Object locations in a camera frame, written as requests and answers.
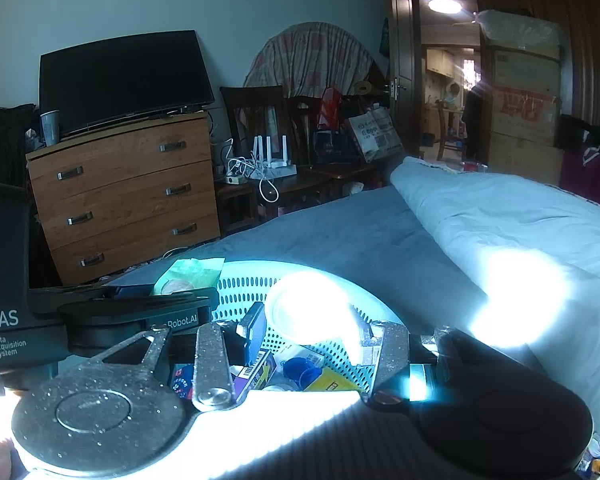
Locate black garment with drawstring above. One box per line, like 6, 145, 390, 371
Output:
560, 115, 600, 161

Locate blue bottle cap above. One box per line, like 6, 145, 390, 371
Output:
282, 357, 323, 387

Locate dark wooden chair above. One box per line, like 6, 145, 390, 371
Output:
285, 95, 326, 166
220, 85, 291, 171

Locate blue bed sheet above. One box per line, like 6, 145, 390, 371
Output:
105, 185, 491, 323

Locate white round lid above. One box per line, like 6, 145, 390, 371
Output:
264, 270, 362, 356

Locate wooden dresser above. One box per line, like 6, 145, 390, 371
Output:
26, 111, 222, 287

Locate red printed cardboard box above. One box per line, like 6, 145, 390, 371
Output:
490, 85, 562, 146

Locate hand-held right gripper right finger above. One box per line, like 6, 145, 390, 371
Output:
357, 320, 463, 408

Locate green packet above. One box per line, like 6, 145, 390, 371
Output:
150, 257, 226, 296

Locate red bag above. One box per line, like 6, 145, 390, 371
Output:
317, 87, 342, 133

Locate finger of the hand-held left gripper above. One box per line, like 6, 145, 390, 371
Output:
102, 286, 220, 307

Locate floral cloth cover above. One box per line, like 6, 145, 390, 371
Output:
243, 21, 376, 98

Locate white cables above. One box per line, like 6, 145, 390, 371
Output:
215, 137, 281, 204

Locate clear plastic bag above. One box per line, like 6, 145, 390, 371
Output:
475, 9, 566, 56

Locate grey plastic cup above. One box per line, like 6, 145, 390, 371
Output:
40, 110, 61, 147

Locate maroon cloth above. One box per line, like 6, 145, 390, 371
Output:
560, 145, 600, 213

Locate large cardboard box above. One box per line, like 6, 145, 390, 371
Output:
487, 132, 566, 186

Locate yellow packet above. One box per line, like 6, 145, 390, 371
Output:
305, 367, 362, 392

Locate white router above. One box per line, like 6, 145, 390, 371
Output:
252, 135, 298, 178

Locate purple medicine box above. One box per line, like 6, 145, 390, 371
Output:
232, 350, 276, 403

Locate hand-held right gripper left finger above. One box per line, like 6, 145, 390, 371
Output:
82, 302, 268, 412

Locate wooden dining chair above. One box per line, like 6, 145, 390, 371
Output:
437, 105, 463, 161

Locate red and blue box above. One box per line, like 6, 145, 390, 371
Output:
170, 362, 196, 401

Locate black television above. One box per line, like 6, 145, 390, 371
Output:
39, 30, 216, 137

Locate white printed shopping bag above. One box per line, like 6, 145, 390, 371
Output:
348, 105, 406, 163

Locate plain cardboard box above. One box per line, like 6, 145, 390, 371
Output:
490, 45, 561, 91

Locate dark wooden door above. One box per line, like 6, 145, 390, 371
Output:
384, 0, 423, 158

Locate dark cloth pile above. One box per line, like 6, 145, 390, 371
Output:
0, 104, 38, 186

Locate dark blue bag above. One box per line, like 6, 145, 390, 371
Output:
312, 130, 361, 166

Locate dark wooden side table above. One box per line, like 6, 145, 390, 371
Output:
215, 160, 381, 236

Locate light blue quilt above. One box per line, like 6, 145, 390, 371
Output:
389, 156, 600, 431

